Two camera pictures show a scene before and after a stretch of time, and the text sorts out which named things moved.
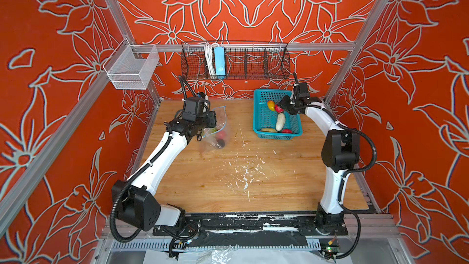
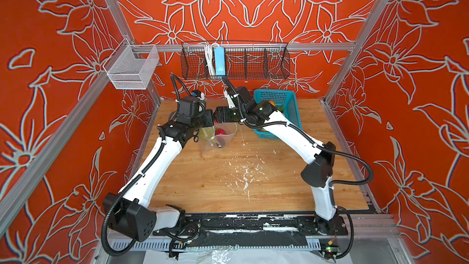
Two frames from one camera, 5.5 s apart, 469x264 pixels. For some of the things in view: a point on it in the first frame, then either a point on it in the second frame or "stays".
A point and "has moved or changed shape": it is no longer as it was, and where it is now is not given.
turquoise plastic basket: (264, 118) stays
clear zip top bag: (217, 135) has moved or changed shape
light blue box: (220, 60) stays
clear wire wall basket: (130, 66) stays
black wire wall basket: (247, 61) stays
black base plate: (287, 223) stays
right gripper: (283, 103) -> (225, 117)
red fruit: (278, 109) has moved or changed shape
